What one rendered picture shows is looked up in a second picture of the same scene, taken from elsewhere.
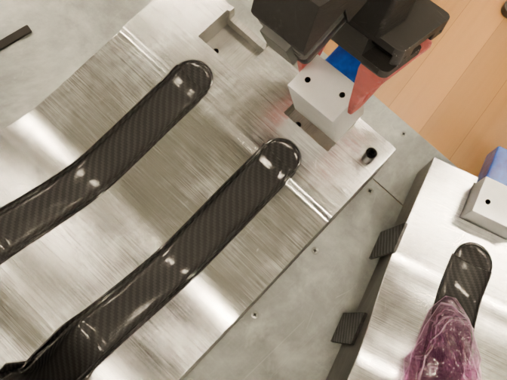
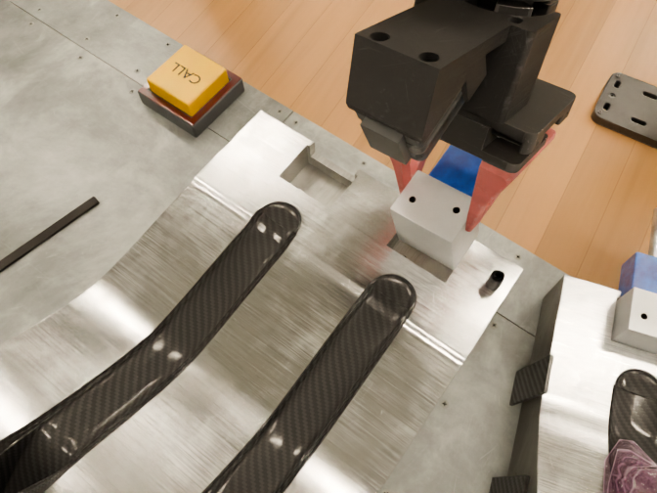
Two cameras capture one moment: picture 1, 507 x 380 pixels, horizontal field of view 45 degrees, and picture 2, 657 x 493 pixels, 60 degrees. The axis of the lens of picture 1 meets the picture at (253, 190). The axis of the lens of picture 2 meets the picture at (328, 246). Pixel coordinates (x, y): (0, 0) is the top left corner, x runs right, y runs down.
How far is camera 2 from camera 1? 0.12 m
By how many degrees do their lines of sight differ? 11
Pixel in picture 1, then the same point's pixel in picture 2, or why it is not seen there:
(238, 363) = not seen: outside the picture
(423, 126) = (538, 246)
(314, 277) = (449, 436)
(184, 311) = not seen: outside the picture
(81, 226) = (163, 411)
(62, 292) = not seen: outside the picture
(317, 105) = (428, 226)
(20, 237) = (88, 434)
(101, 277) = (193, 473)
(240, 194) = (350, 345)
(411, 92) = (516, 211)
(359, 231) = (491, 373)
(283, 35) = (392, 122)
